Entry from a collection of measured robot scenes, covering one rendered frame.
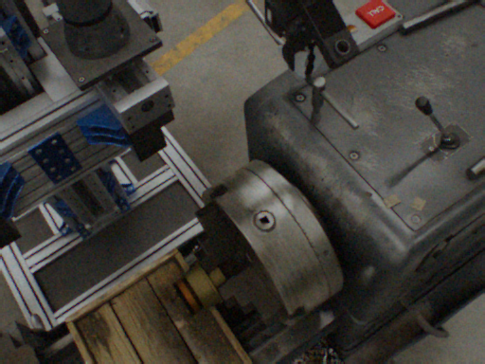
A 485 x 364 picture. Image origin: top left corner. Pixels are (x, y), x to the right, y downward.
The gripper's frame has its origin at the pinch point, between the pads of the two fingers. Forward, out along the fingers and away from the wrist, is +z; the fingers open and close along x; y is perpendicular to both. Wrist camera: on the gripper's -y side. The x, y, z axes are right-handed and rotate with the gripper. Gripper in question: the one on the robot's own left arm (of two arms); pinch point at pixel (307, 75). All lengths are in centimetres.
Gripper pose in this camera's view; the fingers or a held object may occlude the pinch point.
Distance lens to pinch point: 91.1
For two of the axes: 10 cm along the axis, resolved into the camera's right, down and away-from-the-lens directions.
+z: 0.7, 4.8, 8.8
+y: -5.6, -7.1, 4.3
